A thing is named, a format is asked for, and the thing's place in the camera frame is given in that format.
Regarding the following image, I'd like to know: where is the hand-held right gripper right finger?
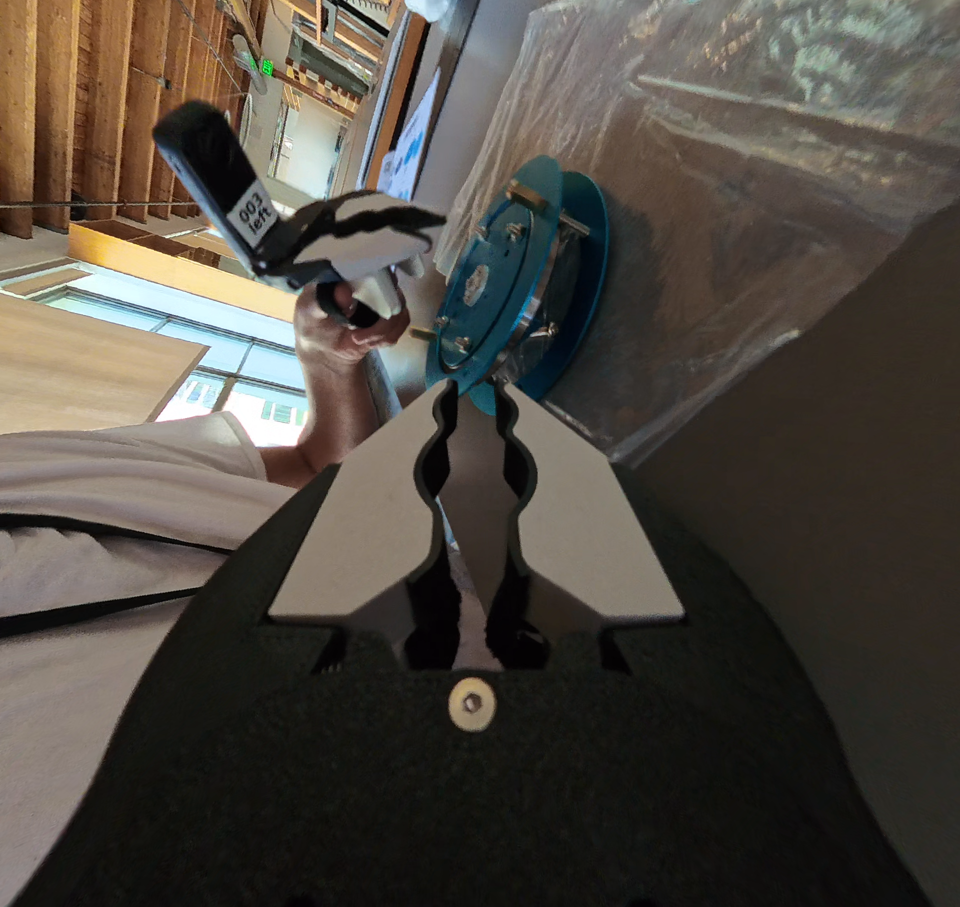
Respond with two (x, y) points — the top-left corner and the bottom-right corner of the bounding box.
(486, 382), (685, 672)

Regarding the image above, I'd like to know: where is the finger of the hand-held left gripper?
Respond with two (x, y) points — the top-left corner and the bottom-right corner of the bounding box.
(321, 189), (450, 231)
(291, 226), (438, 280)

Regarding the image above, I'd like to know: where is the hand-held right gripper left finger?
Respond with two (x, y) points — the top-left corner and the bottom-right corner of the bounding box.
(267, 378), (462, 672)

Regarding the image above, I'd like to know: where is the blue round turntable assembly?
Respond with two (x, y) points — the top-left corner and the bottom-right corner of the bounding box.
(423, 155), (610, 417)

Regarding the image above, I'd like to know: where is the person's left forearm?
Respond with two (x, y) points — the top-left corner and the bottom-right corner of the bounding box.
(258, 352), (380, 490)

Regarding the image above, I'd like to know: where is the grey desk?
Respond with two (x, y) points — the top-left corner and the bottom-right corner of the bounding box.
(360, 0), (960, 907)

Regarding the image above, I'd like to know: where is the person's left hand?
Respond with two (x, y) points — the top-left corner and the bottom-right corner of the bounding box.
(294, 288), (411, 370)

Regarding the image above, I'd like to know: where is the clear plastic bag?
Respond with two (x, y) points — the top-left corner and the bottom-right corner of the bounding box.
(435, 0), (960, 466)

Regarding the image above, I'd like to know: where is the black chest strap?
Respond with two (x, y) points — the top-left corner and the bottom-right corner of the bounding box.
(0, 513), (241, 642)

